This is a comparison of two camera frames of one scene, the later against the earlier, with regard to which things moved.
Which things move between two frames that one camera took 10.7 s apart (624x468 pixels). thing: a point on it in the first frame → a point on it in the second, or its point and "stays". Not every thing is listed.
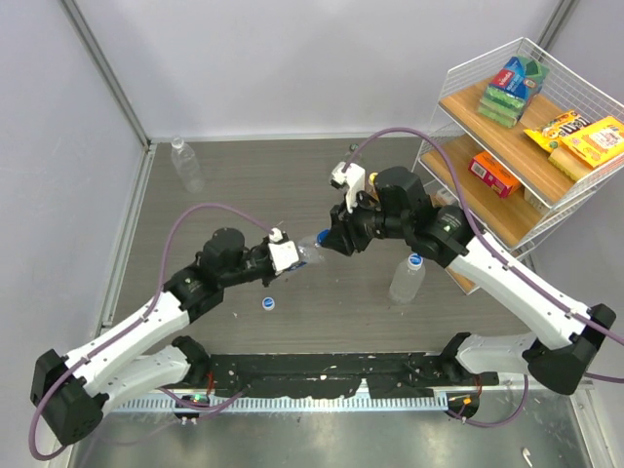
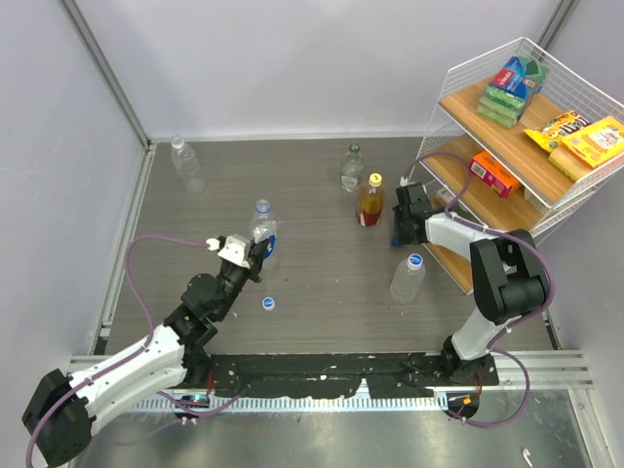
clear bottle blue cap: (408, 279) stays
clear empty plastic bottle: (187, 165) stays
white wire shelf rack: (521, 140) stays
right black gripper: (342, 236) → (399, 235)
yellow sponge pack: (589, 148) stays
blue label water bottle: (307, 251) → (264, 228)
